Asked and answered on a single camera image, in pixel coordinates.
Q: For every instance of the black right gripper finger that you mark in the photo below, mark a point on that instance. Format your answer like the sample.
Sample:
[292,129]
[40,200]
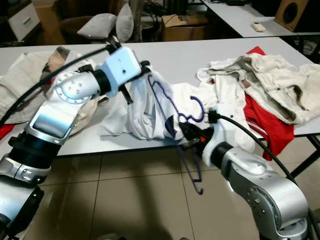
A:
[190,144]
[185,128]

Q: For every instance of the purple clothes hanger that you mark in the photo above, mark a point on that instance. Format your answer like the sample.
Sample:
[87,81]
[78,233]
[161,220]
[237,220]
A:
[203,110]

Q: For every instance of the white t-shirt with print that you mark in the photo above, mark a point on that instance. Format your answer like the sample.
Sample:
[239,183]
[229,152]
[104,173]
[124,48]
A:
[140,120]

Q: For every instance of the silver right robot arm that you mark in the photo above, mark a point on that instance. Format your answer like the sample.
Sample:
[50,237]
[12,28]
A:
[260,190]

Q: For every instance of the white crumpled garment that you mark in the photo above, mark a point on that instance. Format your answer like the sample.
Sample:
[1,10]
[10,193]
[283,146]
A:
[227,90]

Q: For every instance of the grey pillow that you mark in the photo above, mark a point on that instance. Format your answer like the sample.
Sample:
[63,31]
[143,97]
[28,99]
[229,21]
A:
[97,26]
[125,24]

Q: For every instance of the red garment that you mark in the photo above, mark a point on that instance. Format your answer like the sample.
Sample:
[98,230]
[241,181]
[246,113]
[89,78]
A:
[7,131]
[275,132]

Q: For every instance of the dark sofa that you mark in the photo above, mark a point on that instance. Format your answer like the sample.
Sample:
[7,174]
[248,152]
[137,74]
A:
[70,30]

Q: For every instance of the open brown cardboard box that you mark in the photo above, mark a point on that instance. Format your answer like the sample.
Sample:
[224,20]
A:
[185,31]

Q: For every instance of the beige trousers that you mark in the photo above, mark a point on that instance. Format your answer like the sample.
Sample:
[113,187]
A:
[280,80]

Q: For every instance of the beige trousers plaid lining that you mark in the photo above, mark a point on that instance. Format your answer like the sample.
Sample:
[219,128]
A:
[25,75]

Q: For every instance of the white remote control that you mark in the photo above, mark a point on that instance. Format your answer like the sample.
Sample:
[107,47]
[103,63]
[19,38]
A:
[258,26]

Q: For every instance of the white drawer unit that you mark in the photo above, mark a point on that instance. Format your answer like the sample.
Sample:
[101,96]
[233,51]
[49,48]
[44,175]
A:
[25,21]

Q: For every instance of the wooden speaker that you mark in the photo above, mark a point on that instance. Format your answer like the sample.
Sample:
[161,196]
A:
[291,14]

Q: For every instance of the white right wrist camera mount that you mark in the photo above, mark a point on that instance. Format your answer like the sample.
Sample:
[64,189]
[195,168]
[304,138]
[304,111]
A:
[217,137]

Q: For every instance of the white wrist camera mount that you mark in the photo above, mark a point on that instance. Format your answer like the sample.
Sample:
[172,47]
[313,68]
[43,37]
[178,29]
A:
[217,137]
[122,67]

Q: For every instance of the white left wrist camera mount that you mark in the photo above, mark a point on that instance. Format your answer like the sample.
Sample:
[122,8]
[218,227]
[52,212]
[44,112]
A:
[122,67]

